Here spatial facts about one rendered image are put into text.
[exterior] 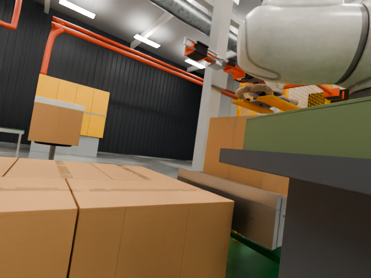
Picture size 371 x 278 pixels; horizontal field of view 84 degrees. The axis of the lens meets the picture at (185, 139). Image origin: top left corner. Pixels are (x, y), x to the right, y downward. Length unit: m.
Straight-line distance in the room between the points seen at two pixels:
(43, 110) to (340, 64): 2.15
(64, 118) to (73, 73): 9.49
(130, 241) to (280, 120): 0.53
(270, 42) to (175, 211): 0.57
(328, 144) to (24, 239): 0.64
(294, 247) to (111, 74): 11.89
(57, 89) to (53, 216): 7.62
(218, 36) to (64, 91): 6.41
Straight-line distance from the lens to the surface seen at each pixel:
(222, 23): 2.71
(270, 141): 0.47
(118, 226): 0.67
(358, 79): 0.54
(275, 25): 0.47
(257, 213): 0.94
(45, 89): 8.14
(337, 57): 0.49
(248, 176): 1.05
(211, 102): 2.33
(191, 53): 1.02
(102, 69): 12.05
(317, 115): 0.40
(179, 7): 7.23
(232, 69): 1.17
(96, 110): 8.27
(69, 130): 2.26
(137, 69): 12.73
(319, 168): 0.33
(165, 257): 0.79
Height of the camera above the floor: 0.73
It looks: 3 degrees up
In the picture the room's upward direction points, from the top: 8 degrees clockwise
